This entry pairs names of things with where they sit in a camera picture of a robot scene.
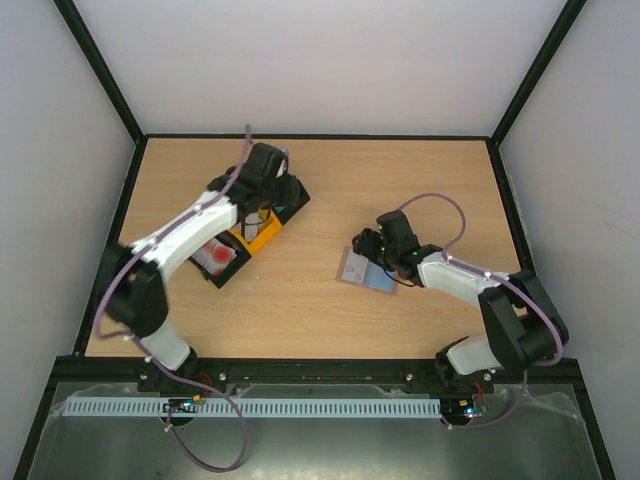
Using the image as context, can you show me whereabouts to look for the yellow plastic bin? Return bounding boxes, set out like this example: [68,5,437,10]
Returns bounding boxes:
[229,209,282,256]

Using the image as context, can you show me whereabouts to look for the white floral card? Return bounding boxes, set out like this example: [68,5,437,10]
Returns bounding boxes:
[340,250,369,284]

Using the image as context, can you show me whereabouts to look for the black bin with red cards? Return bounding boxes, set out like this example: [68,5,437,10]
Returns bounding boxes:
[189,232,251,289]

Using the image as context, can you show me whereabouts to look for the black bin with teal cards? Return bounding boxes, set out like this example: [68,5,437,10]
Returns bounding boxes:
[272,174,310,225]

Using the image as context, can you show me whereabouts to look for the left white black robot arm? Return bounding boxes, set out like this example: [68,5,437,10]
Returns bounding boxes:
[92,141,302,372]

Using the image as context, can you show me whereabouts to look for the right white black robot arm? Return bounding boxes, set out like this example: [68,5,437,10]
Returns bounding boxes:
[352,210,569,392]

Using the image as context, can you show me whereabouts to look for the white red circle cards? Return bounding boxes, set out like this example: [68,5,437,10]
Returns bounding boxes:
[192,239,236,277]

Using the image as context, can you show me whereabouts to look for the black aluminium frame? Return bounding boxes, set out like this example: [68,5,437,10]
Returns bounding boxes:
[14,0,587,479]

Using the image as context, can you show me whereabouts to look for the light blue slotted cable duct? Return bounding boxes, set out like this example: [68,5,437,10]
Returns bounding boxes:
[61,397,441,419]

